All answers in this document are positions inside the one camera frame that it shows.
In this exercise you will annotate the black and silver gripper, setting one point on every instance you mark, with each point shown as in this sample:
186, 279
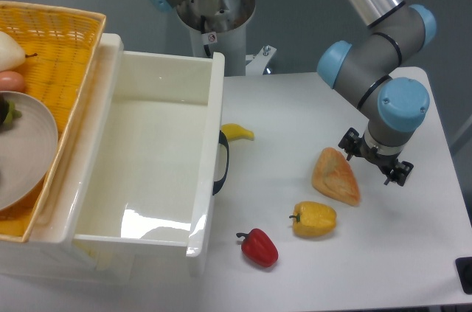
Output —
382, 156

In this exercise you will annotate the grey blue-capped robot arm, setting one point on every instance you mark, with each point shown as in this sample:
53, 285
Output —
394, 108

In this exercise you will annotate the triangle bread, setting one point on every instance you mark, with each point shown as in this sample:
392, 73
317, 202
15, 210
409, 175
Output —
333, 177

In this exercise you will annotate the yellow bell pepper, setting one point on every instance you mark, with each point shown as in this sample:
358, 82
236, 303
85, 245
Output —
312, 219

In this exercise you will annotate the black corner object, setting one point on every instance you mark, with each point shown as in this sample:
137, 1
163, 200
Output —
464, 270

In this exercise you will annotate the yellow banana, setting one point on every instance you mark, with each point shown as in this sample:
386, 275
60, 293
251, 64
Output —
234, 132

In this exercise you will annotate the red bell pepper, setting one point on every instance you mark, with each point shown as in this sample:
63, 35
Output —
259, 248

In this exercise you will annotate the white open drawer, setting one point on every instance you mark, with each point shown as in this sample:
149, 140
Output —
150, 188

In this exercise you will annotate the yellow wicker basket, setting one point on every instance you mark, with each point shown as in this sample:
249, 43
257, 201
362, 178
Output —
65, 41

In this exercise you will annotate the white drawer cabinet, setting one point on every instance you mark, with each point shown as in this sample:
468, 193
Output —
51, 251

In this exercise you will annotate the grey ribbed plate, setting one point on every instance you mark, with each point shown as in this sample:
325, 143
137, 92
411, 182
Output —
28, 147

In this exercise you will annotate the dark purple eggplant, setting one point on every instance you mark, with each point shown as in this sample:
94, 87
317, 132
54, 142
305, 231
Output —
9, 114

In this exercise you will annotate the pink egg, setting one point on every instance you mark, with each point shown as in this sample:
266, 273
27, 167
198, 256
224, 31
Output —
12, 81

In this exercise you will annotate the white pear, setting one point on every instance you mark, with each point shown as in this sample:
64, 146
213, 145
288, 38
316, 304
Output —
12, 54

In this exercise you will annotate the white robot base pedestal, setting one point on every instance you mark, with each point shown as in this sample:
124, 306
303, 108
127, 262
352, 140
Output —
220, 26

